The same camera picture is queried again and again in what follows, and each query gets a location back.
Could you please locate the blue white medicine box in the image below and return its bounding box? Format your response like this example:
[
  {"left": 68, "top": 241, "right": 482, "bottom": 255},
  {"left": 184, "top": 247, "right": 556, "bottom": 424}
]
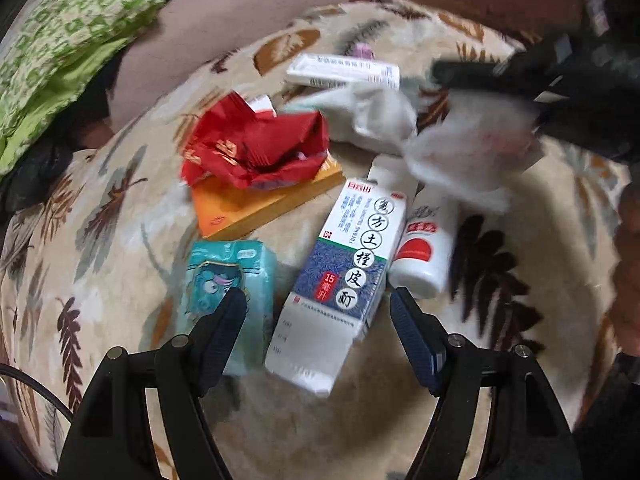
[{"left": 265, "top": 176, "right": 408, "bottom": 396}]

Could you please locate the black cloth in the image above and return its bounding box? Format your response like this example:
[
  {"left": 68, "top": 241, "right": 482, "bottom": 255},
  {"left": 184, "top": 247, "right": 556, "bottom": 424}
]
[{"left": 1, "top": 140, "right": 73, "bottom": 214}]

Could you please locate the white bottle red label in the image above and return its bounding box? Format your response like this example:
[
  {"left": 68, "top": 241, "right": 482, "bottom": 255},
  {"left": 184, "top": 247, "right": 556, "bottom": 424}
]
[{"left": 387, "top": 185, "right": 460, "bottom": 299}]

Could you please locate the black cable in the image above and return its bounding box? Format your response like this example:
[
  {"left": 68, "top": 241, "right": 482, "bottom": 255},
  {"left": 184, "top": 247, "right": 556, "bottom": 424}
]
[{"left": 0, "top": 363, "right": 75, "bottom": 424}]

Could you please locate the small pink crumpled paper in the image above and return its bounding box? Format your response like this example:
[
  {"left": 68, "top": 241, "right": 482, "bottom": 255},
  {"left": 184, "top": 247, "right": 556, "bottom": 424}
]
[{"left": 350, "top": 42, "right": 375, "bottom": 60}]

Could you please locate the long white medicine box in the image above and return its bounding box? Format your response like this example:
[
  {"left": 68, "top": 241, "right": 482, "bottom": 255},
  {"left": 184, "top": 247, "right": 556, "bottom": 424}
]
[{"left": 284, "top": 54, "right": 400, "bottom": 89}]

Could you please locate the pink beige pillow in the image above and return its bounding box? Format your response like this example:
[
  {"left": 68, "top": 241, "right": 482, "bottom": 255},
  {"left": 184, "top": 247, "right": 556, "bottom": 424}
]
[{"left": 108, "top": 0, "right": 350, "bottom": 131}]

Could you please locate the white tissue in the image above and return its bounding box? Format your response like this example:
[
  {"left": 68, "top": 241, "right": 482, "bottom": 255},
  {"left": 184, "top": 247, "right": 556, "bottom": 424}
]
[{"left": 278, "top": 82, "right": 544, "bottom": 214}]

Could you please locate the orange flat box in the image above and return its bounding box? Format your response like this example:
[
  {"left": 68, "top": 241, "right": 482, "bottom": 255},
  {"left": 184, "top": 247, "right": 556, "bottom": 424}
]
[{"left": 191, "top": 154, "right": 345, "bottom": 240}]

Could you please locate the teal tissue pack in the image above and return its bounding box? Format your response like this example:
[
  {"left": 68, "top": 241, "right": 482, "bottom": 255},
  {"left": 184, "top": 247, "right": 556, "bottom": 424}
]
[{"left": 176, "top": 240, "right": 277, "bottom": 376}]

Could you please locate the green patterned quilt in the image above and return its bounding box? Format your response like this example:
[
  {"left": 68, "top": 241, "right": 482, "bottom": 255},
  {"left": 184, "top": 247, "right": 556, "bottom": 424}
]
[{"left": 1, "top": 0, "right": 165, "bottom": 174}]

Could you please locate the red crumpled wrapper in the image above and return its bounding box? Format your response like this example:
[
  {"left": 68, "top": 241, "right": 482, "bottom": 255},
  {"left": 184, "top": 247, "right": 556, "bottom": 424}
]
[{"left": 181, "top": 92, "right": 330, "bottom": 190}]

